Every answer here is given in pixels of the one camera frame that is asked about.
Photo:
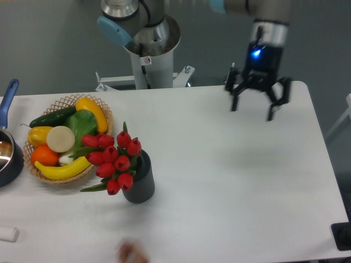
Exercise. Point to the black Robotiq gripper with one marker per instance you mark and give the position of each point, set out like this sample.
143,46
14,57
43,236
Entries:
260,73

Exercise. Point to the red tulip bouquet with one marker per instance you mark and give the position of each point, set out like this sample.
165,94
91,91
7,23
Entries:
116,160

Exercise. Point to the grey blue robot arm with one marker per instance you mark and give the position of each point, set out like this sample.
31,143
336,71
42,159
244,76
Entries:
120,21

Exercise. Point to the dark grey ribbed vase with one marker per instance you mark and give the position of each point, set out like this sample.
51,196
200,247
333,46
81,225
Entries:
143,186

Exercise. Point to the blurred human hand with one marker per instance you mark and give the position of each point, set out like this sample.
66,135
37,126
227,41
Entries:
131,251

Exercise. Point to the black device at table edge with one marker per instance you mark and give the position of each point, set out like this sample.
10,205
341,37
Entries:
341,234

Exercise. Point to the yellow squash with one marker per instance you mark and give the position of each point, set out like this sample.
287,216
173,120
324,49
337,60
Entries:
94,108

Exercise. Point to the green bok choy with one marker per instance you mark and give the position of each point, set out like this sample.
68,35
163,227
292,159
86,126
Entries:
83,122

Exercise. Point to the woven wicker basket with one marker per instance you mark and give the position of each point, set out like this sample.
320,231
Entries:
64,102

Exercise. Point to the yellow banana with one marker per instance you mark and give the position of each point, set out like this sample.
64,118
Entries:
63,172

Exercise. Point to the green cucumber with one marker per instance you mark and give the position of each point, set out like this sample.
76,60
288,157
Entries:
52,119

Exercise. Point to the beige round disc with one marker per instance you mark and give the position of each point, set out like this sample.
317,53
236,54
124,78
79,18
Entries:
60,139

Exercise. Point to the orange fruit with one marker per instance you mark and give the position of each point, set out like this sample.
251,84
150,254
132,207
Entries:
45,156

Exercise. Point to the yellow bell pepper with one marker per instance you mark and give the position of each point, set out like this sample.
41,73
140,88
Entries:
37,136

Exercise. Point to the white cylindrical object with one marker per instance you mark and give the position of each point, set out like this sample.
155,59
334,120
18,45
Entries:
9,234

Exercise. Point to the white metal base frame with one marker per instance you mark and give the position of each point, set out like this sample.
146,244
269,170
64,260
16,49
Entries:
150,80

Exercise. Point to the white frame at right edge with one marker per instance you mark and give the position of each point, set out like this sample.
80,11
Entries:
340,124

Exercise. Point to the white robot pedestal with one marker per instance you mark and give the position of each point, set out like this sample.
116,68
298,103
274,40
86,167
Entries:
152,48

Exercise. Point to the dark pot with blue handle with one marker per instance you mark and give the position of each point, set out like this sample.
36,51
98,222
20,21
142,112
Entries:
12,160

